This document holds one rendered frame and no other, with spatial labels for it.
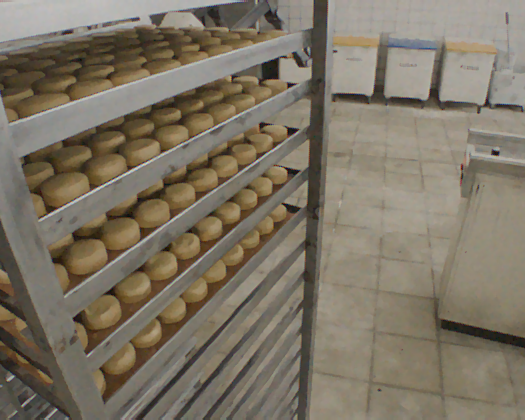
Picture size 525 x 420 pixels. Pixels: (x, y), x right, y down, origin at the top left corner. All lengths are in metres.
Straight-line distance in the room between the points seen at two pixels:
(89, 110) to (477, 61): 5.06
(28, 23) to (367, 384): 1.79
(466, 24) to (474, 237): 4.29
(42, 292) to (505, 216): 1.68
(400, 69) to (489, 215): 3.62
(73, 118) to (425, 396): 1.77
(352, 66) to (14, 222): 5.04
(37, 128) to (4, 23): 0.09
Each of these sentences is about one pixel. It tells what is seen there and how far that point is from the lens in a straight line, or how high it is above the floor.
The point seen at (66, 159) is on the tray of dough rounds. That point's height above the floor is 1.33.
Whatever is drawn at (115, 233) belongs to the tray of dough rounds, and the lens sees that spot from 0.55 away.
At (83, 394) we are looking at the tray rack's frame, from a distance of 0.51.
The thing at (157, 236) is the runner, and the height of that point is 1.24.
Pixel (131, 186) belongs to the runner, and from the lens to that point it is 0.48.
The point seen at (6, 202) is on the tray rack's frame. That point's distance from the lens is 0.36.
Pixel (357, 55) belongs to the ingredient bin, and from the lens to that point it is 5.25.
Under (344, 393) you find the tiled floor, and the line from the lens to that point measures 1.90.
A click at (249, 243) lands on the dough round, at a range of 0.82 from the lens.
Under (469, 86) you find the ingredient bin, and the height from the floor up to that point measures 0.32.
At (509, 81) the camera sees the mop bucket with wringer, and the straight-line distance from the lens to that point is 5.70.
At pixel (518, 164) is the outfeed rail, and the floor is 0.89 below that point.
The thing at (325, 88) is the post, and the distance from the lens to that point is 0.82.
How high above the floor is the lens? 1.53
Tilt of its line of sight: 31 degrees down
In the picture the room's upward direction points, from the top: 1 degrees counter-clockwise
